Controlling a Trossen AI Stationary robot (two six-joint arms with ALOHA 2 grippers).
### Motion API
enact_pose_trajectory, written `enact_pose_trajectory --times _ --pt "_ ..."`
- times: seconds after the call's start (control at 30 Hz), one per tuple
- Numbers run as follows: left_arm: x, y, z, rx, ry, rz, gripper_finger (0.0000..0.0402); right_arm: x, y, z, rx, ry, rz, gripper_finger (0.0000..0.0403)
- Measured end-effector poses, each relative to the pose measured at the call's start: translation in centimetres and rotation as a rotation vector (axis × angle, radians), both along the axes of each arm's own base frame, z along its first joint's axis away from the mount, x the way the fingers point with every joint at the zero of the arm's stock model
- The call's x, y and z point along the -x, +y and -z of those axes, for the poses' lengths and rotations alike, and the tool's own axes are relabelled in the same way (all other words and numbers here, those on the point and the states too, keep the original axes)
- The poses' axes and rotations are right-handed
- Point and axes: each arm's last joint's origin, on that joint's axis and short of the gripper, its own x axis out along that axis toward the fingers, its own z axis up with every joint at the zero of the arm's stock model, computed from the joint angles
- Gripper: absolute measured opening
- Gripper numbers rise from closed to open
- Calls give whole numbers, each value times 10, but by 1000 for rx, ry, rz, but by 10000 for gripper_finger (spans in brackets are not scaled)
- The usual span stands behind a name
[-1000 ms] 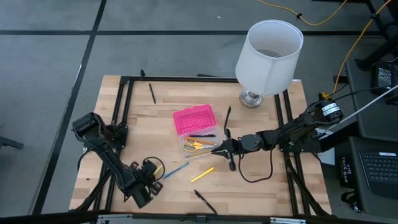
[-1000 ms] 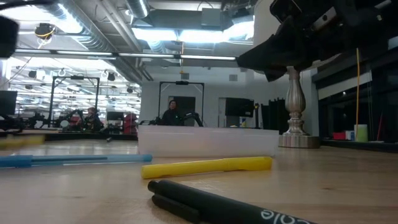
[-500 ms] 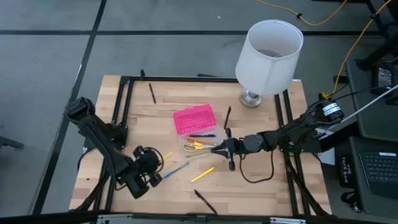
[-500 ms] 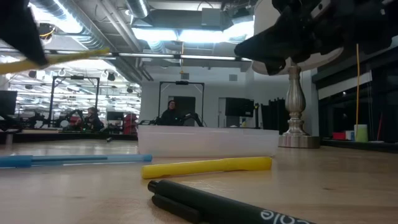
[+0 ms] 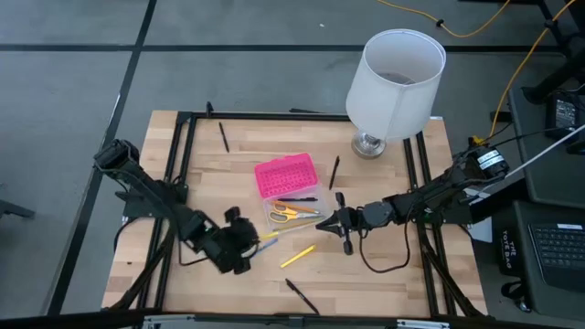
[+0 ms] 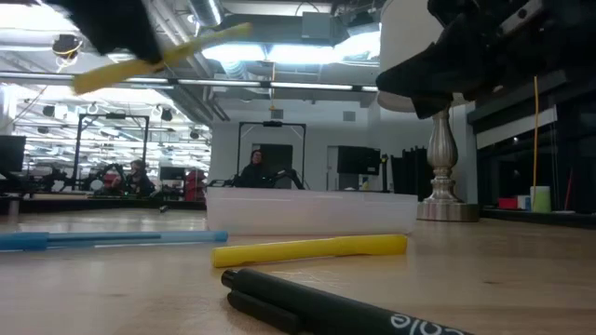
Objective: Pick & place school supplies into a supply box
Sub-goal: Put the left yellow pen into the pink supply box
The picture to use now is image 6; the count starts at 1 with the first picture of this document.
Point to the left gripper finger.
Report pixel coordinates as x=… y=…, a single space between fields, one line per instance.
x=116 y=28

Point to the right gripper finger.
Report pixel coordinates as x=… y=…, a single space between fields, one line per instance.
x=433 y=79

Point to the yellow pen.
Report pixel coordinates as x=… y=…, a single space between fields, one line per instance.
x=107 y=76

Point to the blue pen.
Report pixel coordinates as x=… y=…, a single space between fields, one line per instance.
x=116 y=239

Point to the yellow highlighter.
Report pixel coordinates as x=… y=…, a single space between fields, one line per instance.
x=302 y=250

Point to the black pen white print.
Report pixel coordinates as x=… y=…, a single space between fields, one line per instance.
x=349 y=307

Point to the red box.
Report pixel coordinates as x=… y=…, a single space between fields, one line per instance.
x=507 y=203

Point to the white blue box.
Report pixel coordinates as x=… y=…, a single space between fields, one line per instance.
x=524 y=202

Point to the clear plastic supply box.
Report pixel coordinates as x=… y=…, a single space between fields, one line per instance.
x=312 y=214

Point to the silver lamp white shade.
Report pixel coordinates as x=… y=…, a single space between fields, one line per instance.
x=442 y=153

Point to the black monitor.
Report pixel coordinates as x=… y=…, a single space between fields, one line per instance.
x=11 y=153
x=358 y=160

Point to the person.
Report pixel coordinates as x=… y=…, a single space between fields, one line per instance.
x=253 y=170
x=137 y=179

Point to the black gantry frame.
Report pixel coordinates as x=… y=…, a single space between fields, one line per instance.
x=272 y=124
x=77 y=153

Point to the black aluminium table frame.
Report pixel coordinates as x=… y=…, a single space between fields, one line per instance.
x=93 y=205

